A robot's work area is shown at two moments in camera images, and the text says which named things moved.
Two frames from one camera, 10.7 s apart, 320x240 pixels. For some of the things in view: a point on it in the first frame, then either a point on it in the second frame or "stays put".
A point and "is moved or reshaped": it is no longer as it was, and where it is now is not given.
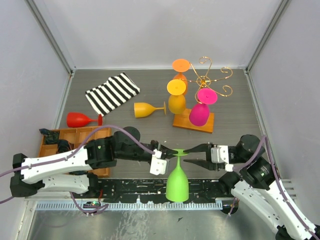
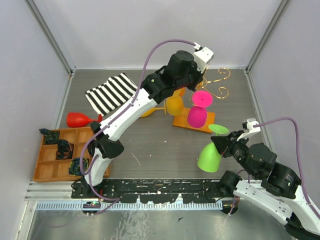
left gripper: (162, 148) → (199, 74)
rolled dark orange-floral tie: (51, 137) stays put
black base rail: (153, 190) stays put
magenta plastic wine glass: (199, 114) is moved or reshaped
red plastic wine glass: (75, 119) stays put
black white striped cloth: (117, 89) stays put
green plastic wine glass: (177, 189) is moved or reshaped
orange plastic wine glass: (181, 65) is moved or reshaped
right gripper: (207, 163) → (224, 143)
